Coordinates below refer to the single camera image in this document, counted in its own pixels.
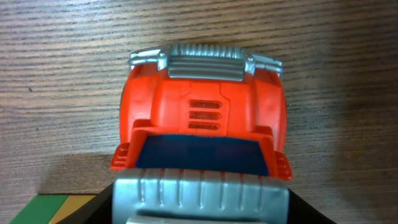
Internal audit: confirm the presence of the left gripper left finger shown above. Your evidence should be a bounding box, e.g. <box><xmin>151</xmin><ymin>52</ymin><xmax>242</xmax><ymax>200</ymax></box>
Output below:
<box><xmin>58</xmin><ymin>183</ymin><xmax>114</xmax><ymax>224</ymax></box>

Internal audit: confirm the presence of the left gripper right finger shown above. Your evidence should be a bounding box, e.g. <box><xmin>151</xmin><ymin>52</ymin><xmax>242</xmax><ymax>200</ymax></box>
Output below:
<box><xmin>287</xmin><ymin>189</ymin><xmax>336</xmax><ymax>224</ymax></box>

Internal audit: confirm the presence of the red toy fire truck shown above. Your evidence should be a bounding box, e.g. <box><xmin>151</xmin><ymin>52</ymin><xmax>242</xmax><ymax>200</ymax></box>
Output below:
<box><xmin>110</xmin><ymin>44</ymin><xmax>292</xmax><ymax>223</ymax></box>

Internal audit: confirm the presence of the multicolour puzzle cube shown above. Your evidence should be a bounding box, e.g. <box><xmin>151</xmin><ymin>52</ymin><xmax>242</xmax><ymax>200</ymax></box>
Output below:
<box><xmin>10</xmin><ymin>194</ymin><xmax>95</xmax><ymax>224</ymax></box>

